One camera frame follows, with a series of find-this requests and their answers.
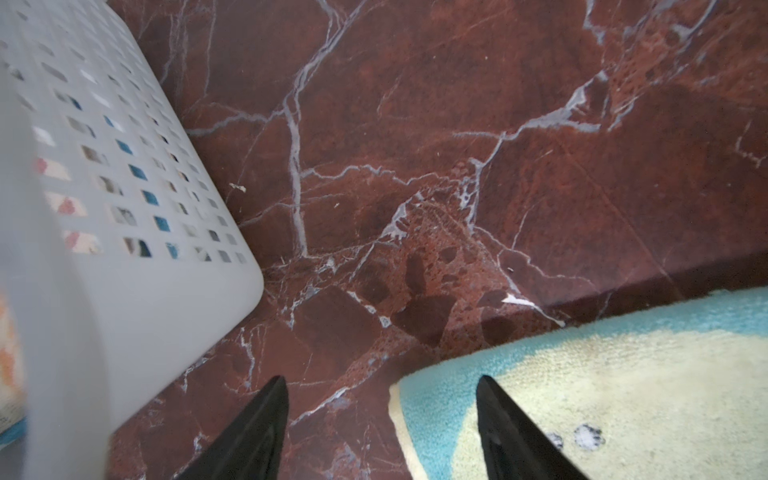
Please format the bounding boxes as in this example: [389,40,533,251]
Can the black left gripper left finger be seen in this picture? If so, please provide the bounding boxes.
[179,376,289,479]

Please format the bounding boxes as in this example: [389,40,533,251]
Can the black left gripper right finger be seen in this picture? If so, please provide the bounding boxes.
[476,375,587,480]

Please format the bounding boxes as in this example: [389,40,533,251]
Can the pale green towel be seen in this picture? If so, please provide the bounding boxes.
[388,288,767,479]

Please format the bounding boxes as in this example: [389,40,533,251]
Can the beige towel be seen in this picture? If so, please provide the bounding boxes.
[1,296,26,433]

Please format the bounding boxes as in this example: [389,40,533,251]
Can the white plastic perforated basket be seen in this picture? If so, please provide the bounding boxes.
[1,1,264,479]

